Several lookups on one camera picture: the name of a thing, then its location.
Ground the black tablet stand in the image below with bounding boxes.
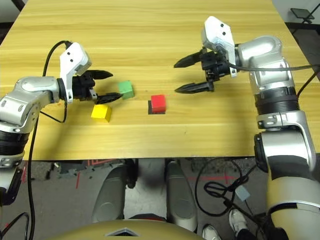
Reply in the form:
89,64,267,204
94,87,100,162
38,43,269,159
290,7,315,25

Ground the red wooden block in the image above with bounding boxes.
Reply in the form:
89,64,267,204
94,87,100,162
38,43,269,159
150,94,167,113

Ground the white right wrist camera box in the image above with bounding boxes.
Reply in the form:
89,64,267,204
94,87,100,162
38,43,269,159
201,16,238,78

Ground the yellow wooden block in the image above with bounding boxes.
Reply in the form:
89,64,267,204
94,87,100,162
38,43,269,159
90,104,112,124

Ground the grey adapter box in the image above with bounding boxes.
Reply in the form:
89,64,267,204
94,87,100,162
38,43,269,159
234,186,251,201

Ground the green wooden block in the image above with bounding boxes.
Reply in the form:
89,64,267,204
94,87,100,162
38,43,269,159
117,80,135,100

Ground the grey left robot leg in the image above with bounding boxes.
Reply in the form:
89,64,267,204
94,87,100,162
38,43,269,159
91,163,131,223

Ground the black floor cable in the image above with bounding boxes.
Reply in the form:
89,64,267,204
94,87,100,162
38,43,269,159
194,157,271,226

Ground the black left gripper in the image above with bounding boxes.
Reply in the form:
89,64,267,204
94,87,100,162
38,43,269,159
71,70,124,105

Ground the grey robot leg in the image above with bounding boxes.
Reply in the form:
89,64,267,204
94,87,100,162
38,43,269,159
91,163,131,223
164,161,198,232

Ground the gold robot torso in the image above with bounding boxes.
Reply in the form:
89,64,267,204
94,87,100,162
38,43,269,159
47,219,201,240

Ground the grey right robot leg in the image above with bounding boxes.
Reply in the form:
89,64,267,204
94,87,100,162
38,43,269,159
164,161,198,232

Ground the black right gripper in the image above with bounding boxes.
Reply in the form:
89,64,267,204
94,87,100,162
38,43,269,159
173,48,232,95

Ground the white sneaker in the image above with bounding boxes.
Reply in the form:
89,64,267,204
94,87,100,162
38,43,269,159
228,208,248,237
201,224,222,240

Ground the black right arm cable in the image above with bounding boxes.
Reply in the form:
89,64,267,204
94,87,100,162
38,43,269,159
217,43,320,98

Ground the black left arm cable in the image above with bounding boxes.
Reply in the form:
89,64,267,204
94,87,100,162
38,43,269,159
24,40,73,240

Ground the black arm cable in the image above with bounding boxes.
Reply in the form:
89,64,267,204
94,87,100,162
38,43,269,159
24,40,73,240
217,43,320,98

